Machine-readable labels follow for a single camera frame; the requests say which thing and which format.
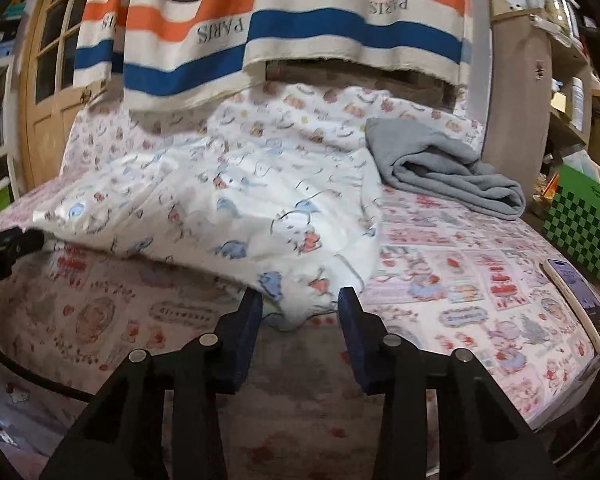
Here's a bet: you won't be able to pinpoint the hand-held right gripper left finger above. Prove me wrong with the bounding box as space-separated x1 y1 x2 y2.
39 287 265 480

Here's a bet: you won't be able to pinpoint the wooden glazed door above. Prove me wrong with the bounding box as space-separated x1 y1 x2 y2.
17 0 126 186

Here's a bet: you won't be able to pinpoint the striped hanging blanket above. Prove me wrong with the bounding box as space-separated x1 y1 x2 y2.
72 0 473 112

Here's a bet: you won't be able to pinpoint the glass jar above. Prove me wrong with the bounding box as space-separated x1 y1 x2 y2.
544 0 581 40

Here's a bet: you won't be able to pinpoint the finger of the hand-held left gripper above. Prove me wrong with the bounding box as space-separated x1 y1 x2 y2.
0 227 46 267

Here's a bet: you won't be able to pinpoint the smartphone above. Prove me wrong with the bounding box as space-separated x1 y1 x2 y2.
542 258 600 356

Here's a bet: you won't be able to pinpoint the grey folded garment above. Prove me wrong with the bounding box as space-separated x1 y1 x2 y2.
365 117 527 220

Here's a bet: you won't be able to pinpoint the white cartoon print pants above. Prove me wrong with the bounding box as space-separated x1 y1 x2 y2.
32 147 386 323

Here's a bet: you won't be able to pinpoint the wooden shelf unit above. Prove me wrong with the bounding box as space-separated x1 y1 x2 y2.
487 0 600 211

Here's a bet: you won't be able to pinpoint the white printed plastic bag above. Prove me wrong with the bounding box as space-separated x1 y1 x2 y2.
0 362 88 458

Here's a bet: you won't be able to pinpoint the brown headboard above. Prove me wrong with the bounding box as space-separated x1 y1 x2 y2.
266 59 458 112

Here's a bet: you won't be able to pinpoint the pink printed bed sheet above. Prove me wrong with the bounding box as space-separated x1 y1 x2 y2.
0 175 600 480

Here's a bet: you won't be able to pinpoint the white bottle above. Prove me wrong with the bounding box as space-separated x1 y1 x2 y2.
570 77 587 131

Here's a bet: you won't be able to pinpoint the pink small print pillow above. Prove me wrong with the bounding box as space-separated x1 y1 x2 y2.
60 105 216 181

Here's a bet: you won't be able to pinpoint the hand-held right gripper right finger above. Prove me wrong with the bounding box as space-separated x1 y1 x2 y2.
336 286 561 480

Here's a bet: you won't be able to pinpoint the black cable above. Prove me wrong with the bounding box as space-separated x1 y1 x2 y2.
0 332 98 404

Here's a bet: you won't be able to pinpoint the white cartoon print quilt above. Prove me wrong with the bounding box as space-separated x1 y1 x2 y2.
200 82 486 161

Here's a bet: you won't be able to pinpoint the green checkered box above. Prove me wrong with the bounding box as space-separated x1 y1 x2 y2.
544 165 600 283

